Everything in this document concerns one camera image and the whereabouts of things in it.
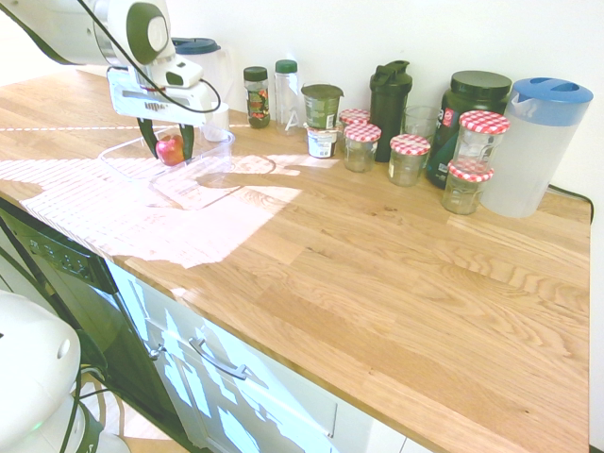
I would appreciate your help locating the clear glass tumbler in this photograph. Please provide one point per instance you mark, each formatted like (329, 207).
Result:
(420, 120)

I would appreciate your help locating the dark green protein powder tub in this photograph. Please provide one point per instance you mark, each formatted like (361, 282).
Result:
(472, 94)

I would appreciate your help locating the white yogurt cup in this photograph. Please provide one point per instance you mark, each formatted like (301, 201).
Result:
(322, 141)

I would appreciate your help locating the clear bottle green cap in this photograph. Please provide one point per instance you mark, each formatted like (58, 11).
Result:
(287, 94)

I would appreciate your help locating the green plastic tub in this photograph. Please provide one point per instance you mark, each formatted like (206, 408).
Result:
(321, 106)

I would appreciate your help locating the frosted pitcher light blue lid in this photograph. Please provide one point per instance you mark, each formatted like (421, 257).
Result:
(538, 151)

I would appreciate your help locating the metal cabinet knob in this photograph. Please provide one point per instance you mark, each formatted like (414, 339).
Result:
(158, 352)

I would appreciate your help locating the black shaker bottle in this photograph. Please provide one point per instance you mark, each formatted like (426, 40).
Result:
(388, 108)

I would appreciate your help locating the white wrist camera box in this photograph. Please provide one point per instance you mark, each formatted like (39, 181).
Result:
(181, 73)

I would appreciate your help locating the clear plastic rectangular container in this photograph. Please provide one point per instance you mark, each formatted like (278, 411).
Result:
(207, 162)

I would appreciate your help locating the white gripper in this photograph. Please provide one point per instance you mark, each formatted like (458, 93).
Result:
(156, 101)

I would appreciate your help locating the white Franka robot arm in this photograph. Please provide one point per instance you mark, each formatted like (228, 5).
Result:
(132, 28)

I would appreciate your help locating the red apple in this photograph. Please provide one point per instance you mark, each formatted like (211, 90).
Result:
(170, 150)

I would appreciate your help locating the spice jar dark lid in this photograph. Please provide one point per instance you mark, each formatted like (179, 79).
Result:
(257, 101)

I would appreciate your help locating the glass jar red checked lid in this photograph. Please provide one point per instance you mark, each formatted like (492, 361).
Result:
(355, 116)
(408, 160)
(464, 191)
(482, 139)
(362, 148)

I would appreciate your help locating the clear jug dark blue lid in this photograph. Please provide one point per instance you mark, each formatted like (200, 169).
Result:
(214, 66)

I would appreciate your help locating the white kitchen cabinet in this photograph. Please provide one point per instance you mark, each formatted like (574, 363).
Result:
(264, 396)

